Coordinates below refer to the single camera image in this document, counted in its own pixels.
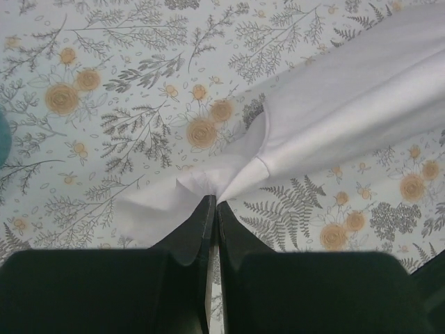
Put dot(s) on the floral table mat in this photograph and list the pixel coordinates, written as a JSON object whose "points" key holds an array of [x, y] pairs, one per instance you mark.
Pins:
{"points": [[104, 98]]}

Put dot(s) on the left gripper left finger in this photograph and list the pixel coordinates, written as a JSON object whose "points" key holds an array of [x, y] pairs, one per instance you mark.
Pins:
{"points": [[162, 289]]}

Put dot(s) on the white t shirt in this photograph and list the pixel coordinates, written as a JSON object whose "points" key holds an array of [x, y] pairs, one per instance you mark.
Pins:
{"points": [[380, 88]]}

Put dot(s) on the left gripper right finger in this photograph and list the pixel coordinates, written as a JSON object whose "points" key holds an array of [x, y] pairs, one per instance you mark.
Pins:
{"points": [[319, 292]]}

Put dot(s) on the teal plastic basket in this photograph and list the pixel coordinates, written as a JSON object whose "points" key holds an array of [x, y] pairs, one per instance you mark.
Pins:
{"points": [[5, 139]]}

